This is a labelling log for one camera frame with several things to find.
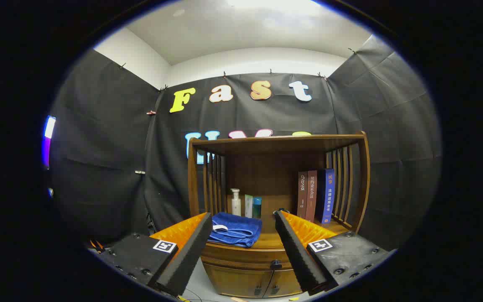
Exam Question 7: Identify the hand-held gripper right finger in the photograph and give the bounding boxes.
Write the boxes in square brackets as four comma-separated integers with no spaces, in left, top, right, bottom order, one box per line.
[274,210,397,296]

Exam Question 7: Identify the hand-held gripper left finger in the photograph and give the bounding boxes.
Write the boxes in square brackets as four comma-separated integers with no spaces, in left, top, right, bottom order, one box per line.
[95,212,213,297]

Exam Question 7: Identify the brown wooden drawer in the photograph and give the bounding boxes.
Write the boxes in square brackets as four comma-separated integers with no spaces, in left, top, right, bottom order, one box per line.
[201,245,299,272]

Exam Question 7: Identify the wooden cabinet door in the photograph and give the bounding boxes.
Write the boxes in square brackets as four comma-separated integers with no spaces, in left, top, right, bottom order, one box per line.
[267,271,303,296]
[204,264,273,298]

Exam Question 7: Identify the wooden countertop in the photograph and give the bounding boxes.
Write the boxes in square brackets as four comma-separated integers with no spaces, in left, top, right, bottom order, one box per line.
[202,212,353,251]

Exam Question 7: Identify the brown wooden cabinet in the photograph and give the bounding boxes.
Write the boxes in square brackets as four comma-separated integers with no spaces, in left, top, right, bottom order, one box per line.
[187,131,371,298]

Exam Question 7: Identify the blue folded towel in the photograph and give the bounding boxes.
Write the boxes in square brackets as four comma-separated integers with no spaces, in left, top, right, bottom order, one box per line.
[208,212,263,248]

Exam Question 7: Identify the reddish brown book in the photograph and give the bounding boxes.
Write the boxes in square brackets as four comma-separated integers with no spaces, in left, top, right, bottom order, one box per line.
[306,170,318,223]

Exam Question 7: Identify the dark brown book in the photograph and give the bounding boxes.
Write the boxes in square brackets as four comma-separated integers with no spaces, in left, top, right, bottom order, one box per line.
[297,171,309,219]

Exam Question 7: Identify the white pump bottle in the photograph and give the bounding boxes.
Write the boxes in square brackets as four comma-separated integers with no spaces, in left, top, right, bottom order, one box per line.
[231,188,242,217]

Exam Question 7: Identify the blue book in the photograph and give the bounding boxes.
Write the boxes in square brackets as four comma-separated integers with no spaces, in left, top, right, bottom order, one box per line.
[317,169,335,224]

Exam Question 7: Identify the black backdrop cloth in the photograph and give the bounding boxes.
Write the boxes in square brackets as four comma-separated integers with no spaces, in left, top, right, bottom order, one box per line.
[49,36,442,252]

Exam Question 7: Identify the glowing blue purple screen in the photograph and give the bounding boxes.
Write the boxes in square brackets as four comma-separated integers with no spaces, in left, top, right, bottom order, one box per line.
[42,115,57,168]

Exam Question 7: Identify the black floor cables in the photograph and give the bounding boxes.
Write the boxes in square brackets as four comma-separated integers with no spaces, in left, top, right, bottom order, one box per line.
[179,289,208,302]

